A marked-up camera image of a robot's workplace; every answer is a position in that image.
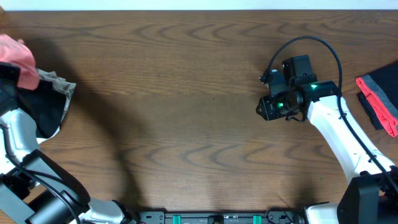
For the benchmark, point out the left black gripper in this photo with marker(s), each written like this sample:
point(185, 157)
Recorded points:
point(10, 74)

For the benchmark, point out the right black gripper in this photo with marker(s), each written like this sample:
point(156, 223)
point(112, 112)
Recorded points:
point(268, 113)

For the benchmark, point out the pink printed shirt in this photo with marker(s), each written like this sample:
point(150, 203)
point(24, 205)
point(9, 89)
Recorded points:
point(17, 53)

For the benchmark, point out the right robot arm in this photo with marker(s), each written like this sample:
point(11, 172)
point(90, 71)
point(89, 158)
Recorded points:
point(370, 197)

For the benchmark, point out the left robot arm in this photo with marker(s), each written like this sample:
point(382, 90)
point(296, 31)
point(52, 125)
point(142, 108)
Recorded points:
point(34, 188)

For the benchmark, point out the black folded garment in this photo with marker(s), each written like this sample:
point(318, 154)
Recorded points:
point(45, 105)

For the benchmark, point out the white patterned garment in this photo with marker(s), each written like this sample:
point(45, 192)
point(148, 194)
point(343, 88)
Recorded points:
point(60, 85)

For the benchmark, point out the red grey black garment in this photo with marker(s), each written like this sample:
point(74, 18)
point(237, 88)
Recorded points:
point(378, 97)

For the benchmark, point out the black mounting rail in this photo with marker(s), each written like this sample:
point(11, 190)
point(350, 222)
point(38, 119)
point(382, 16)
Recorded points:
point(271, 216)

